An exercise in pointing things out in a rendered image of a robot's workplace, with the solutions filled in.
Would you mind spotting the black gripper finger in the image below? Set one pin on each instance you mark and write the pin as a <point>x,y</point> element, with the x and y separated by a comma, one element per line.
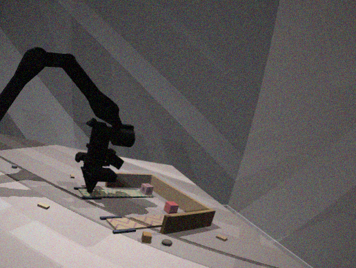
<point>91,183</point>
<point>84,172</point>

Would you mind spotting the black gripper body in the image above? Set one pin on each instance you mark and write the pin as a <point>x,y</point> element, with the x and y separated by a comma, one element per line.
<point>94,160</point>

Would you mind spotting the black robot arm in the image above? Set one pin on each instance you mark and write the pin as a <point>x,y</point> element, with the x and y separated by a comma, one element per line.
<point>35,59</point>

